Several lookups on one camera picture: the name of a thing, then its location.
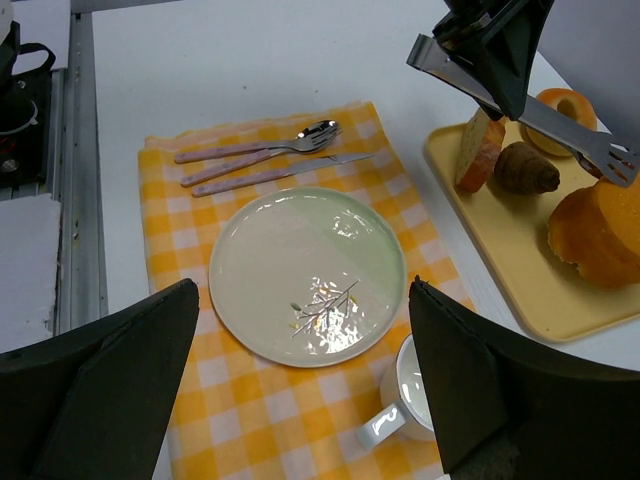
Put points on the pink handled knife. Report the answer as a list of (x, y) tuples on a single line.
[(200, 190)]

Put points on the yellow checkered cloth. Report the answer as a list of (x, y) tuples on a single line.
[(236, 415)]

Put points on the pink handled spoon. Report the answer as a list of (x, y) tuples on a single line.
[(307, 140)]

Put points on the sliced bread loaf piece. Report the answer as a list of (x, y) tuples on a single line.
[(480, 147)]

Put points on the pale green ceramic plate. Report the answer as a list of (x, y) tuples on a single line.
[(307, 277)]

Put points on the aluminium frame rail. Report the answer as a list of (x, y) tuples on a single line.
[(74, 168)]

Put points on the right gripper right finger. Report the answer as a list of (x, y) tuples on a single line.
[(507, 407)]

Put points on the brown chocolate croissant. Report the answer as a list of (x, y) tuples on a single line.
[(522, 170)]

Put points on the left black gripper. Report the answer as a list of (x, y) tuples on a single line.
[(495, 42)]

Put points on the white mug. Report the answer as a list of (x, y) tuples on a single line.
[(404, 400)]

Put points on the metal serving tongs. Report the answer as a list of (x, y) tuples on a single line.
[(600, 153)]

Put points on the pink handled fork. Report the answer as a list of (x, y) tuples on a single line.
[(238, 162)]

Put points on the yellow serving tray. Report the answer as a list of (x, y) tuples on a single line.
[(548, 296)]

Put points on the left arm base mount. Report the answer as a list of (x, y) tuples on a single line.
[(25, 112)]

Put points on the ring donut bread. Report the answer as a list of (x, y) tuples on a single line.
[(571, 104)]

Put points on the tall orange round cake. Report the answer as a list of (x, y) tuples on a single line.
[(596, 229)]

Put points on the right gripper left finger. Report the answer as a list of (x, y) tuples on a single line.
[(95, 402)]

